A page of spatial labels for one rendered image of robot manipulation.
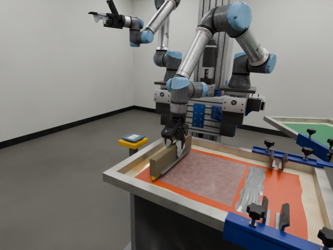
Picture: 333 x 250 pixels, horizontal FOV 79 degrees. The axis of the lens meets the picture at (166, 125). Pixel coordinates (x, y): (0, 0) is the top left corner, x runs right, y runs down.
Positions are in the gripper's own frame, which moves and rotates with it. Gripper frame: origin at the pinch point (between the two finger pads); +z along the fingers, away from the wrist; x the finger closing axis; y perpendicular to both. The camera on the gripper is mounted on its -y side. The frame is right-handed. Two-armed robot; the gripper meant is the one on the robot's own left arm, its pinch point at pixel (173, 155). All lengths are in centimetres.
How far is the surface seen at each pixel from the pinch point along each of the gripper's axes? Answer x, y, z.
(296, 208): -50, -4, 5
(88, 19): 323, 237, -120
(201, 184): -17.5, -8.7, 5.0
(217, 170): -20.1, 5.9, 4.5
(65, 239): 92, 0, 100
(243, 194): -33.1, -6.7, 4.5
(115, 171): 13.4, -24.3, 1.9
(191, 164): -8.0, 4.0, 4.6
